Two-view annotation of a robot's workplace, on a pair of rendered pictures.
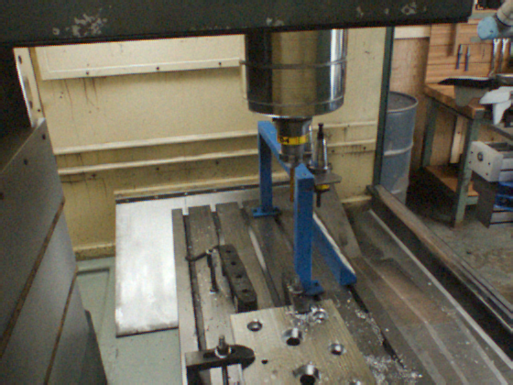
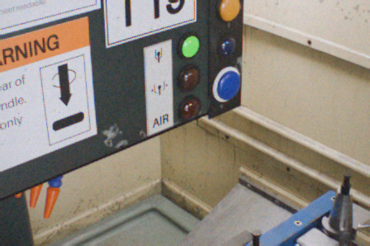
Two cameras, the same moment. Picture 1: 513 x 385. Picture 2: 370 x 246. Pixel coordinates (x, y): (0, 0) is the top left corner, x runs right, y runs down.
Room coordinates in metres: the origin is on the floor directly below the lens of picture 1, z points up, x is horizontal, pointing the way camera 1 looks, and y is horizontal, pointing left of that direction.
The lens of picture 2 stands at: (0.71, -0.66, 1.87)
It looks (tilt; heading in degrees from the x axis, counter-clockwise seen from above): 26 degrees down; 58
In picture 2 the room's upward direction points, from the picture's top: straight up
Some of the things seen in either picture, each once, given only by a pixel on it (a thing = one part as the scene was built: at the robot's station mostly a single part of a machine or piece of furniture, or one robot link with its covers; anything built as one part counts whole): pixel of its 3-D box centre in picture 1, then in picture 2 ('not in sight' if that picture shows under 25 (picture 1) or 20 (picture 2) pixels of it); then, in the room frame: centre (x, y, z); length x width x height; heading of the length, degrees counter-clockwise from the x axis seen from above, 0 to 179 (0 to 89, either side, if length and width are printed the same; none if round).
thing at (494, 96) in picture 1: (496, 107); not in sight; (0.77, -0.43, 1.43); 0.09 x 0.03 x 0.06; 132
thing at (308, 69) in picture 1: (292, 64); not in sight; (0.69, -0.06, 1.52); 0.16 x 0.16 x 0.12
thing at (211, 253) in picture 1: (212, 269); not in sight; (0.97, 0.12, 0.96); 0.03 x 0.03 x 0.13
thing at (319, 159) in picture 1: (320, 151); not in sight; (1.02, -0.15, 1.26); 0.04 x 0.04 x 0.07
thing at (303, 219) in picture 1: (303, 241); not in sight; (0.95, -0.11, 1.05); 0.10 x 0.05 x 0.30; 100
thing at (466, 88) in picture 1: (462, 92); not in sight; (0.88, -0.41, 1.43); 0.09 x 0.03 x 0.06; 60
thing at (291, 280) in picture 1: (295, 300); not in sight; (0.82, -0.08, 0.97); 0.13 x 0.03 x 0.15; 10
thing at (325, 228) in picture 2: not in sight; (339, 228); (1.34, -0.09, 1.21); 0.06 x 0.06 x 0.03
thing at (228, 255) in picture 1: (236, 280); not in sight; (0.96, 0.06, 0.93); 0.26 x 0.05 x 0.06; 15
